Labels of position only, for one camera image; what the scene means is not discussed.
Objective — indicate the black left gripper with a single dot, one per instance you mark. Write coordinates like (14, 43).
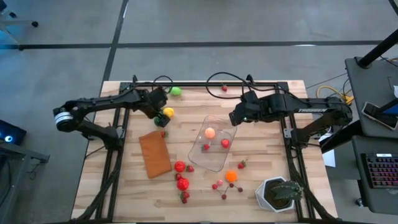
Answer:
(158, 99)

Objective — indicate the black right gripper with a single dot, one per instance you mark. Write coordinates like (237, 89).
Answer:
(241, 113)

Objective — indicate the yellow plastic lemon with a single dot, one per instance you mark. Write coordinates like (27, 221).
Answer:
(169, 111)

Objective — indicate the red plastic strawberry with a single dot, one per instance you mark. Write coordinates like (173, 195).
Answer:
(224, 88)
(206, 146)
(241, 164)
(163, 134)
(190, 169)
(178, 176)
(185, 195)

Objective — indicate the green plastic lime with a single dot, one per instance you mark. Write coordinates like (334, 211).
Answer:
(176, 91)

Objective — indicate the pale orange plastic peach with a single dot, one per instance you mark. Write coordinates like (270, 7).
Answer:
(210, 133)

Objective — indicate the round red plastic tomato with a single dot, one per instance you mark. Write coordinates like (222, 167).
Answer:
(180, 166)

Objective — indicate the orange plastic tangerine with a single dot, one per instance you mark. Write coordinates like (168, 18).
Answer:
(231, 176)

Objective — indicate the red plastic bell pepper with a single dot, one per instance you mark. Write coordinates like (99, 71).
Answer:
(183, 184)

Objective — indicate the small pink plastic fruit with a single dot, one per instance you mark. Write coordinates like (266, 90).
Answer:
(220, 182)

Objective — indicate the bright red plastic cherry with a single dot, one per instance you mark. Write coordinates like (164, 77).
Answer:
(214, 186)

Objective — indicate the white faceted plant pot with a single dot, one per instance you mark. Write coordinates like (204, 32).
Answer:
(264, 199)

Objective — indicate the green cactus plant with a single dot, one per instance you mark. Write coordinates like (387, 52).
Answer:
(287, 190)

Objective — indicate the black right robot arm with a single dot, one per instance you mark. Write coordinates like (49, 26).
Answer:
(311, 109)

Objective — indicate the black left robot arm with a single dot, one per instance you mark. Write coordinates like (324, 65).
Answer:
(102, 99)

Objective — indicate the clear plastic tupperware container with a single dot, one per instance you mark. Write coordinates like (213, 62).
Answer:
(214, 161)

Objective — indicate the orange cloth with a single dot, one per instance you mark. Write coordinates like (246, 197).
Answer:
(155, 155)

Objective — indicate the white paper sheet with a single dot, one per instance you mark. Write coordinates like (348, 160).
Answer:
(329, 158)

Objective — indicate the grey side table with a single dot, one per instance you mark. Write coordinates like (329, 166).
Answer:
(367, 87)

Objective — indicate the black smartphone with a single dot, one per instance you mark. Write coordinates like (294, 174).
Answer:
(377, 115)

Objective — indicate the grey metal cart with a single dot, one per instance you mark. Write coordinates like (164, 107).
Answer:
(31, 155)

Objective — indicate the dark desk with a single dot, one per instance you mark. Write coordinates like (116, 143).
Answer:
(360, 186)

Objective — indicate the black pole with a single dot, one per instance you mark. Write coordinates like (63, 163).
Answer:
(377, 49)

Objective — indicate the dark blue device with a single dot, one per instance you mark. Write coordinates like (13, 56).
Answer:
(391, 109)

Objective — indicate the black device with blue light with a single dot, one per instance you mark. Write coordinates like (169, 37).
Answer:
(12, 132)

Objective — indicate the backlit keyboard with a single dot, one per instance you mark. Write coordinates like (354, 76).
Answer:
(384, 171)

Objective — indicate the office chair base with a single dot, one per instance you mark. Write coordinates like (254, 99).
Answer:
(35, 23)

